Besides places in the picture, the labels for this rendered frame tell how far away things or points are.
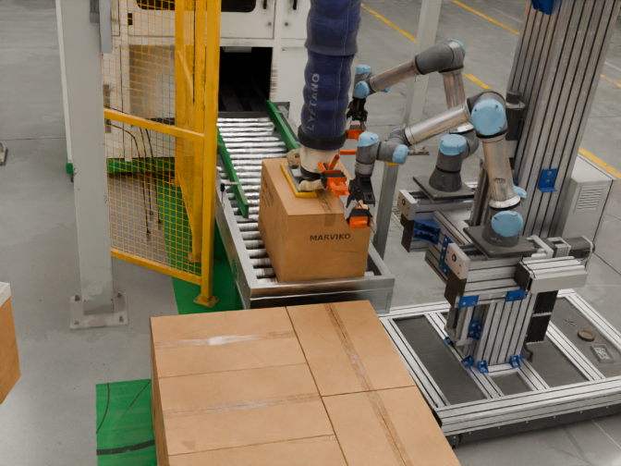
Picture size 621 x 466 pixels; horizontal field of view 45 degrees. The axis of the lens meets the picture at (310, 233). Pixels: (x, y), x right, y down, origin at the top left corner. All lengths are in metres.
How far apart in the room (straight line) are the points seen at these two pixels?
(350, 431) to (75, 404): 1.45
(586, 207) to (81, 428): 2.43
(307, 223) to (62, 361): 1.46
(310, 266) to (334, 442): 0.97
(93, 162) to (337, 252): 1.26
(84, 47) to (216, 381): 1.60
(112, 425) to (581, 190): 2.31
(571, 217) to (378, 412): 1.23
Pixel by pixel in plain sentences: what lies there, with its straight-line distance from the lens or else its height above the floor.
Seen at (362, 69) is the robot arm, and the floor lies 1.42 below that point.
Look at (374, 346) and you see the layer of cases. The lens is 3.20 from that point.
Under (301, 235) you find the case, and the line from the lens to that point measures 3.32.
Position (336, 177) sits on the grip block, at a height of 1.11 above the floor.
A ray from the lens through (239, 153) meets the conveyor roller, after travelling 4.80.
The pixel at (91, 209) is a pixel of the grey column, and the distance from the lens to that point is 3.87.
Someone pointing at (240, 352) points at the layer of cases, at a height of 0.54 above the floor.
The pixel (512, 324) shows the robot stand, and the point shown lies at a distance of 3.67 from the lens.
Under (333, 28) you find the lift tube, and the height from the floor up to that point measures 1.71.
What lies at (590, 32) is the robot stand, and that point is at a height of 1.85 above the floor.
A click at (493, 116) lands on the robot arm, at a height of 1.61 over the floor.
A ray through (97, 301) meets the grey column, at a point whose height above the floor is 0.10.
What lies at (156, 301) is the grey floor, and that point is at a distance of 4.32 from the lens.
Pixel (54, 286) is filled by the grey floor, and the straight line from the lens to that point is 4.51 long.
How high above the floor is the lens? 2.48
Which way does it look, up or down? 29 degrees down
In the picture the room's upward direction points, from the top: 6 degrees clockwise
